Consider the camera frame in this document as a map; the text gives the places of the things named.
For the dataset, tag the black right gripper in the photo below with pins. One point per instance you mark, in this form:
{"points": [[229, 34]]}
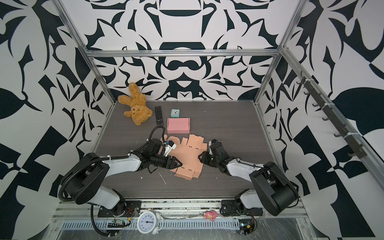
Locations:
{"points": [[204, 159]]}

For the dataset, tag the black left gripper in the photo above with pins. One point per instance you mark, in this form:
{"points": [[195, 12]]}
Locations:
{"points": [[171, 166]]}

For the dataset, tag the orange cardboard box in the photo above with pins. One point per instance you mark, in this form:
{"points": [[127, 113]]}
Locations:
{"points": [[187, 152]]}

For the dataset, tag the pink cardboard box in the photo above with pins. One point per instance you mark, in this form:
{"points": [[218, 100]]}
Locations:
{"points": [[178, 125]]}

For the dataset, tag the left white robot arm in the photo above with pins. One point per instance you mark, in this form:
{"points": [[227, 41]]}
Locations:
{"points": [[83, 183]]}

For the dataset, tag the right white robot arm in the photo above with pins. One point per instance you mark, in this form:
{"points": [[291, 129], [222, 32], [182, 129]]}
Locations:
{"points": [[272, 190]]}

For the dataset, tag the black remote control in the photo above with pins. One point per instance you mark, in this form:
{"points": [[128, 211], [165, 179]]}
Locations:
{"points": [[159, 116]]}

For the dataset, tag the small teal alarm clock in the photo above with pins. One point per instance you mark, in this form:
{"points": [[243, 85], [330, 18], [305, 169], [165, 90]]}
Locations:
{"points": [[175, 113]]}

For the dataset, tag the small pink toy figure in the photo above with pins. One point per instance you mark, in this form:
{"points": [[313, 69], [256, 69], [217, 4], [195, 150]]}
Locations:
{"points": [[210, 215]]}

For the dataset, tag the brown plush bunny toy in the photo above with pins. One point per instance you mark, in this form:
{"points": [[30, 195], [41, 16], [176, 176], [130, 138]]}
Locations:
{"points": [[139, 112]]}

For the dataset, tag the white round alarm clock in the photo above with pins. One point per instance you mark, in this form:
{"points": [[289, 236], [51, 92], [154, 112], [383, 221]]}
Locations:
{"points": [[150, 222]]}

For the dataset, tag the right green circuit board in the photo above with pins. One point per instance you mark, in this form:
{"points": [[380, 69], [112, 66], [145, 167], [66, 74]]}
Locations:
{"points": [[248, 226]]}

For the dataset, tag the green circuit board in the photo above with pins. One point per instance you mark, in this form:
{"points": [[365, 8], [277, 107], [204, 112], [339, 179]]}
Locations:
{"points": [[248, 226], [119, 223]]}

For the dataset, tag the left green circuit board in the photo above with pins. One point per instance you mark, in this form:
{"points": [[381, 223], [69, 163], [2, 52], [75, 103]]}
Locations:
{"points": [[119, 223]]}

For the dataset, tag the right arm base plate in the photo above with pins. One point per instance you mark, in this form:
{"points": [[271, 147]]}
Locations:
{"points": [[236, 208]]}

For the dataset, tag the white slotted cable duct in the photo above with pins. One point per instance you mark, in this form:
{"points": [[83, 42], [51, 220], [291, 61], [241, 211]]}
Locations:
{"points": [[185, 224]]}

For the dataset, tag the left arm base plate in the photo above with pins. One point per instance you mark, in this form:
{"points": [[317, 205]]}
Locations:
{"points": [[127, 209]]}

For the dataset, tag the black wall hook rail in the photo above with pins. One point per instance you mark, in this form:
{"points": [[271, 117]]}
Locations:
{"points": [[335, 116]]}

